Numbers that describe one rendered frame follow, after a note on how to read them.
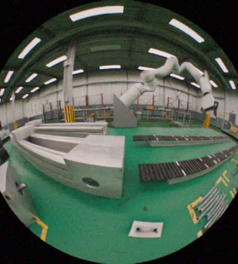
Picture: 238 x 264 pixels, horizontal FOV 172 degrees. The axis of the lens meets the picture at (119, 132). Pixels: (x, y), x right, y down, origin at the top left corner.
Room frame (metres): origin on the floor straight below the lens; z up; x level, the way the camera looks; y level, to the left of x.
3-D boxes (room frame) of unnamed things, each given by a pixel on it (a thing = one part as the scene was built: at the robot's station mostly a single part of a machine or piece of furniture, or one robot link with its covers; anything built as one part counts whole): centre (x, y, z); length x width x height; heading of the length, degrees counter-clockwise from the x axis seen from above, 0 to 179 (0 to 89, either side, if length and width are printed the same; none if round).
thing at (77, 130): (0.36, 0.46, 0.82); 0.80 x 0.10 x 0.09; 84
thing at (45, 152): (0.17, 0.48, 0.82); 0.80 x 0.10 x 0.09; 84
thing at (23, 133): (0.17, 0.48, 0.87); 0.16 x 0.11 x 0.07; 84
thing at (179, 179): (0.05, -0.60, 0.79); 0.96 x 0.04 x 0.03; 84
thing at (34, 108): (3.17, 5.34, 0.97); 1.51 x 0.50 x 1.95; 110
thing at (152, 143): (0.24, -0.62, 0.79); 0.96 x 0.04 x 0.03; 84
